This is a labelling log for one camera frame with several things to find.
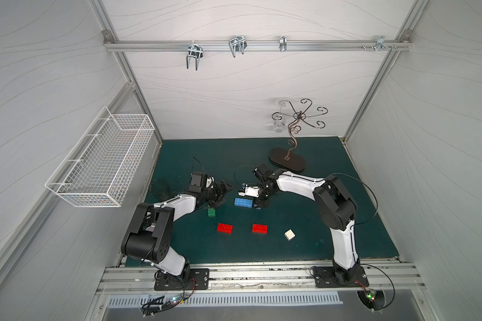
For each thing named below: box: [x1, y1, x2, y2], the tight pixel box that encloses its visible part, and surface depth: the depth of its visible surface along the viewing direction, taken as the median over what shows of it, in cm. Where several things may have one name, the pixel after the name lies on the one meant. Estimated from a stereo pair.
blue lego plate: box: [234, 197, 254, 208], surface depth 95 cm
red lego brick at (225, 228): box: [216, 222, 234, 235], surface depth 86 cm
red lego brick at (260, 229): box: [251, 223, 269, 235], surface depth 86 cm
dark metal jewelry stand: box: [268, 98, 329, 172], surface depth 95 cm
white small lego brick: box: [283, 228, 296, 242], surface depth 85 cm
